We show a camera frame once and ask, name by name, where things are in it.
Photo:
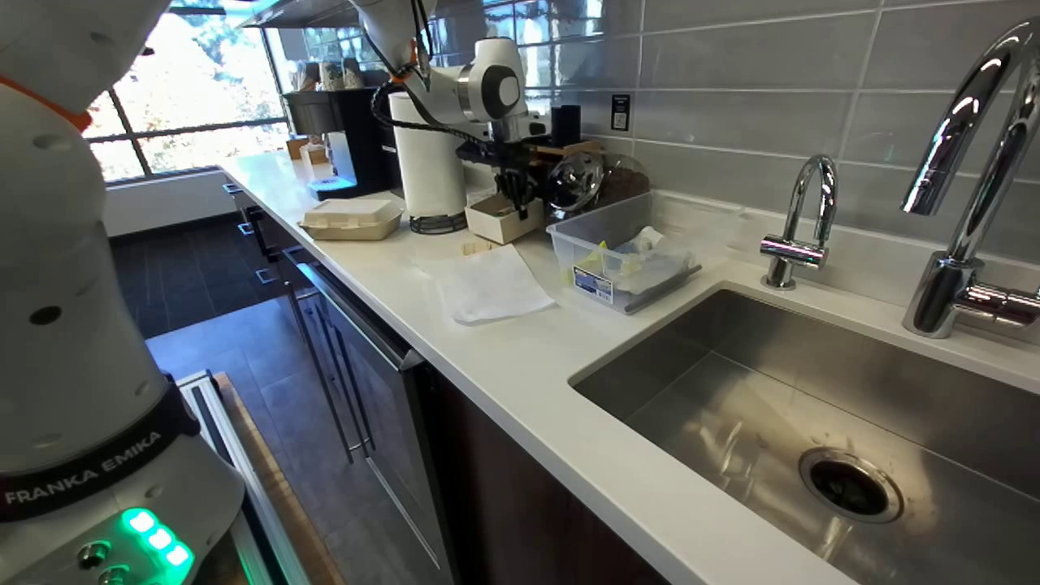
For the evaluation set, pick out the window with dark frame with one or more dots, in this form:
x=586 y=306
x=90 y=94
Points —
x=195 y=107

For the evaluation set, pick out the wooden countertop organizer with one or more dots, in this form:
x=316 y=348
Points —
x=629 y=180

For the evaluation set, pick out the stainless steel sink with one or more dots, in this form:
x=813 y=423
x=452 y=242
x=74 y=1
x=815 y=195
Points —
x=734 y=401

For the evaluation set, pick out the sink drain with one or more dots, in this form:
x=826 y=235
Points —
x=848 y=488

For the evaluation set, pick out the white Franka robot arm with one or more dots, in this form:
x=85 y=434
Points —
x=65 y=271

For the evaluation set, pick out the tall chrome faucet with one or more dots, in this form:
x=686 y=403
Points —
x=944 y=294

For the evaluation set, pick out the black wall switch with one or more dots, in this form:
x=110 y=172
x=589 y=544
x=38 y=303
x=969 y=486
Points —
x=618 y=112

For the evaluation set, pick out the wooden box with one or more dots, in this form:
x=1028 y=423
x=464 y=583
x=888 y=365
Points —
x=499 y=224

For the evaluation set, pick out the white paper napkin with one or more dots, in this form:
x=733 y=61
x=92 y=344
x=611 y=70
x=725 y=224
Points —
x=490 y=282

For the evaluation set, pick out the clear plastic container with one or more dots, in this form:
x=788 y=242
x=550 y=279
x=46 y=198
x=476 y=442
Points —
x=621 y=271

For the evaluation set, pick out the white paper towel roll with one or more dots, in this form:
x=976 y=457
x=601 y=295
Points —
x=425 y=180

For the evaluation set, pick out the small chrome faucet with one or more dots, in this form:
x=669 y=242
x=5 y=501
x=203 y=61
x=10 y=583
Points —
x=797 y=251

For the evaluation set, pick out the dark lower cabinet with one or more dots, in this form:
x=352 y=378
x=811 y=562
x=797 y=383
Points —
x=368 y=434

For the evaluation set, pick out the black cylindrical mug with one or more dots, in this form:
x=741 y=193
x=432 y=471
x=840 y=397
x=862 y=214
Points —
x=566 y=123

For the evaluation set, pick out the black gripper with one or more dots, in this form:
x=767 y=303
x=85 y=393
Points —
x=517 y=163

